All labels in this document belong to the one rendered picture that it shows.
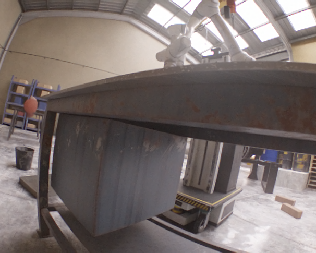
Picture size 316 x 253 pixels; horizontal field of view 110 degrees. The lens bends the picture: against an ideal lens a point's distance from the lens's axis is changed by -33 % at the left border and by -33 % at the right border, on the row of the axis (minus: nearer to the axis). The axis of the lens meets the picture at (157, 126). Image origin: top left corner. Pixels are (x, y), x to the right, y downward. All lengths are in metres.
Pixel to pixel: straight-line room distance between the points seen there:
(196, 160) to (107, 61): 7.17
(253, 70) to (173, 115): 0.14
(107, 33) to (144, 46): 2.13
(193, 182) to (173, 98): 1.53
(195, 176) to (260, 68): 1.60
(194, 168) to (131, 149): 1.21
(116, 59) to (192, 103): 8.15
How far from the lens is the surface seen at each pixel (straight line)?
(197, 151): 1.72
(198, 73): 0.22
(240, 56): 1.38
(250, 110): 0.22
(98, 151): 0.53
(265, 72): 0.20
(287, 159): 5.53
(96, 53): 8.33
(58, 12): 9.56
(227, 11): 3.67
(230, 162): 1.69
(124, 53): 8.58
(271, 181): 3.69
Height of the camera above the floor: 0.76
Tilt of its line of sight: 4 degrees up
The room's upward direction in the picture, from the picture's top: 10 degrees clockwise
